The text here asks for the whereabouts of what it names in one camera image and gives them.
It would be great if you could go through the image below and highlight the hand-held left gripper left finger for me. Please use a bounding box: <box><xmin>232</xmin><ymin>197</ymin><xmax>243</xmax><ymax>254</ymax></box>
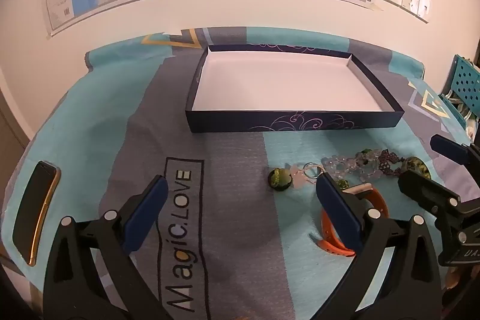
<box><xmin>43</xmin><ymin>175</ymin><xmax>169</xmax><ymax>320</ymax></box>

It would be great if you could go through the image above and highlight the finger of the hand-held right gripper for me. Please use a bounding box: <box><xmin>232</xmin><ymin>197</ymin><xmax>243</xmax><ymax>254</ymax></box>
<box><xmin>398</xmin><ymin>170</ymin><xmax>463</xmax><ymax>218</ymax></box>
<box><xmin>430</xmin><ymin>134</ymin><xmax>480</xmax><ymax>166</ymax></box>

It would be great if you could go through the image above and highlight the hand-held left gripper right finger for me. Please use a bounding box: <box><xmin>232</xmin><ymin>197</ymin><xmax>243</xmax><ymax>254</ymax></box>
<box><xmin>315</xmin><ymin>173</ymin><xmax>443</xmax><ymax>320</ymax></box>

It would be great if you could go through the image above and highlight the green tortoiseshell bangle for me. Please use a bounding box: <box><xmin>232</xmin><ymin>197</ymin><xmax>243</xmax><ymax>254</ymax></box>
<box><xmin>399</xmin><ymin>156</ymin><xmax>432</xmax><ymax>180</ymax></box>

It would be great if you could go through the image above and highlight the orange strap watch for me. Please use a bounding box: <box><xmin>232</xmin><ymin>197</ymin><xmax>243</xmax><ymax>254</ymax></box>
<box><xmin>320</xmin><ymin>183</ymin><xmax>389</xmax><ymax>257</ymax></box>

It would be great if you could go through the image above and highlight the clear bead bracelet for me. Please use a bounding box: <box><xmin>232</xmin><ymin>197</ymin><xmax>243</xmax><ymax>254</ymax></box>
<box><xmin>322</xmin><ymin>148</ymin><xmax>383</xmax><ymax>181</ymax></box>

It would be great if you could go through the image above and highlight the pink bead bracelet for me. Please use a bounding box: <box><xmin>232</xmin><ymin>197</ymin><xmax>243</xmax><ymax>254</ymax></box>
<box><xmin>287</xmin><ymin>163</ymin><xmax>319</xmax><ymax>190</ymax></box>

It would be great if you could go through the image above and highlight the purple woven bracelet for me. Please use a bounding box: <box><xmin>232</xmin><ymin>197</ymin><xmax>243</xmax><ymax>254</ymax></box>
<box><xmin>377</xmin><ymin>149</ymin><xmax>406</xmax><ymax>178</ymax></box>

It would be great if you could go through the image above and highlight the dark blue shallow box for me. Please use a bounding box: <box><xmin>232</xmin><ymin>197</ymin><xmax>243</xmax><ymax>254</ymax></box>
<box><xmin>185</xmin><ymin>44</ymin><xmax>406</xmax><ymax>134</ymax></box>

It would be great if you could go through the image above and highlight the person's right hand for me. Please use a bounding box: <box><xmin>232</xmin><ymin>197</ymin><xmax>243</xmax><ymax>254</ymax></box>
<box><xmin>447</xmin><ymin>265</ymin><xmax>478</xmax><ymax>291</ymax></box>

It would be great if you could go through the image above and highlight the patterned fabric bundle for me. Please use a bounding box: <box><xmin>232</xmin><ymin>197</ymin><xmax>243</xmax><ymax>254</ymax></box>
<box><xmin>440</xmin><ymin>93</ymin><xmax>475</xmax><ymax>137</ymax></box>

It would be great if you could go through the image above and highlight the green glass trinket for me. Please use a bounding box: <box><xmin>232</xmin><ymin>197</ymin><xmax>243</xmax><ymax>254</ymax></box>
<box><xmin>267</xmin><ymin>167</ymin><xmax>296</xmax><ymax>191</ymax></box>

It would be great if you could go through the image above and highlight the blue perforated crate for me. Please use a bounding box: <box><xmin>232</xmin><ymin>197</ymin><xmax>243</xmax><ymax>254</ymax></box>
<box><xmin>440</xmin><ymin>55</ymin><xmax>480</xmax><ymax>111</ymax></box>

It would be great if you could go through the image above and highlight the black smartphone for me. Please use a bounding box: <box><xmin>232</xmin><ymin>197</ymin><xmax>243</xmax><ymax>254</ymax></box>
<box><xmin>12</xmin><ymin>160</ymin><xmax>61</xmax><ymax>266</ymax></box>

